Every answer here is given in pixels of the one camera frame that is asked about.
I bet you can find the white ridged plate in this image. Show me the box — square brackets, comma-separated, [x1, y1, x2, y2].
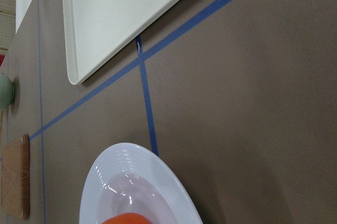
[79, 143, 202, 223]

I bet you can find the cream bear serving tray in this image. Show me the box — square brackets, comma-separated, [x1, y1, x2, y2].
[62, 0, 179, 85]

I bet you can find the orange fruit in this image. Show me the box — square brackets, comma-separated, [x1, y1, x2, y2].
[103, 212, 151, 224]

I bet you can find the wooden cutting board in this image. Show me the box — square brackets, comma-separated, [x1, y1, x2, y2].
[1, 134, 30, 220]

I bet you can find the brown paper table mat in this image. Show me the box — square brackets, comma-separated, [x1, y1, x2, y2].
[1, 0, 336, 223]

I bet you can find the light green bowl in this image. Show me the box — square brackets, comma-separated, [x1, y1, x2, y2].
[0, 73, 15, 110]

